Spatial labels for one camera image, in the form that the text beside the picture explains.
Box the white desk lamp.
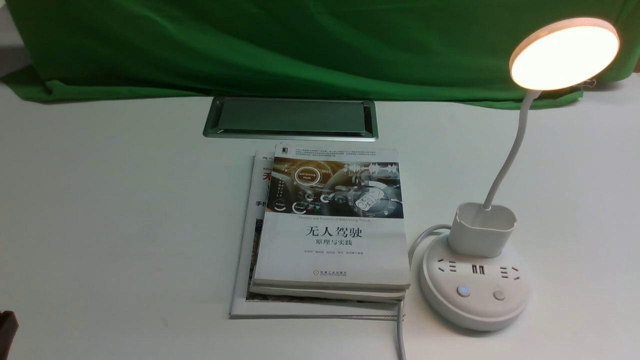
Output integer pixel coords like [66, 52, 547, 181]
[412, 17, 621, 332]

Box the white autonomous driving book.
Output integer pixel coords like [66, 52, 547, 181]
[253, 142, 410, 291]

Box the middle white book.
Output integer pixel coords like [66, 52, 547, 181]
[249, 218, 407, 301]

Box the large bottom white book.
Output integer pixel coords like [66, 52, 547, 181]
[229, 150, 398, 322]

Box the green backdrop cloth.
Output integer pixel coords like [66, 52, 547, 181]
[1, 0, 640, 110]

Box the dark brown object at edge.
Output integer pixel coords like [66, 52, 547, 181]
[0, 310, 19, 360]

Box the silver desk cable hatch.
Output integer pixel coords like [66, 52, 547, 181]
[202, 96, 379, 142]

